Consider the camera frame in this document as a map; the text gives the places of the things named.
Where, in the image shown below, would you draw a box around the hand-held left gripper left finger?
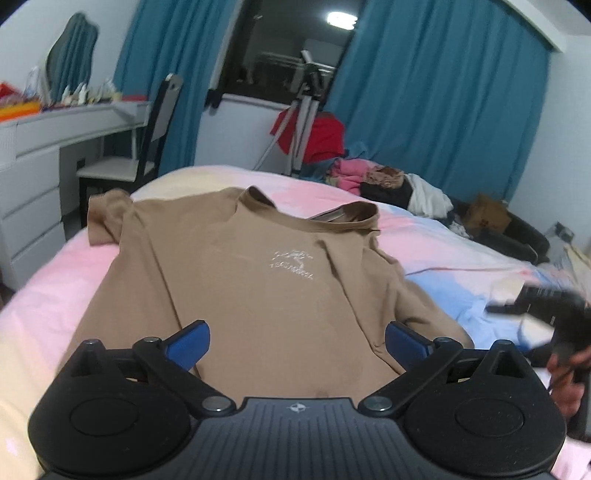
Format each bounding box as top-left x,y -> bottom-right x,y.
68,320 -> 237,419

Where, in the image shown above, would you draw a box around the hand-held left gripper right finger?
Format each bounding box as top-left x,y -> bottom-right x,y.
359,321 -> 528,419

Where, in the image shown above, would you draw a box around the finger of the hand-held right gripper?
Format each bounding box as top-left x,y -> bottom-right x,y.
486,301 -> 523,317

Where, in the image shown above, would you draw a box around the brown t-shirt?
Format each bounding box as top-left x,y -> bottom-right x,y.
58,186 -> 475,402

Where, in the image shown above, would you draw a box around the person's right hand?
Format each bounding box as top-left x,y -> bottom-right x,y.
546,345 -> 591,423

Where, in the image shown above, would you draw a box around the black sofa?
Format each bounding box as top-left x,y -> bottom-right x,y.
445,196 -> 551,265

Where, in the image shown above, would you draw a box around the cardboard box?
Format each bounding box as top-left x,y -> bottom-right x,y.
463,193 -> 513,236

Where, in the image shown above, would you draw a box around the white cloth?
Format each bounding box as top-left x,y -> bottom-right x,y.
407,174 -> 454,219

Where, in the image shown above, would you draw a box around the pastel bed sheet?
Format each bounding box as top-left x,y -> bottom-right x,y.
0,165 -> 591,480

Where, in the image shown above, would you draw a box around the black cloth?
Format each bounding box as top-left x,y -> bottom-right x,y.
359,181 -> 415,209

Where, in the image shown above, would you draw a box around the brown lace cloth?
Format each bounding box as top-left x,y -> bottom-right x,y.
366,166 -> 408,191

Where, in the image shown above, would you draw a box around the pink cloth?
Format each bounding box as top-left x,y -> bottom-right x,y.
329,157 -> 380,195

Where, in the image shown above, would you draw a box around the red cloth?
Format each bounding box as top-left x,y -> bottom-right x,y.
270,111 -> 347,163

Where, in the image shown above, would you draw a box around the white desk with drawers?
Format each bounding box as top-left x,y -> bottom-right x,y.
0,100 -> 153,292

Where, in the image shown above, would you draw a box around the wide blue curtain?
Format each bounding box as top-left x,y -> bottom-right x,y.
323,0 -> 552,204

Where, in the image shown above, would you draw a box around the silver tripod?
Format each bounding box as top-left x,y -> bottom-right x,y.
252,48 -> 325,180

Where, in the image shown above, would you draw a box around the row of small bottles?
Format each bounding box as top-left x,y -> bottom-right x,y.
59,78 -> 124,107

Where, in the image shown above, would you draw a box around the narrow blue curtain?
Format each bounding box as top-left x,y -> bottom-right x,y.
113,0 -> 243,178

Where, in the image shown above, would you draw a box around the red and orange packets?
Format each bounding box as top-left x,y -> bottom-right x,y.
0,80 -> 44,123

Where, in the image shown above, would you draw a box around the dark window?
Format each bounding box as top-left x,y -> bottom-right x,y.
216,0 -> 368,108

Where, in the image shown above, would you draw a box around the curved standing mirror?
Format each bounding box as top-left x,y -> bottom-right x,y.
45,12 -> 100,102

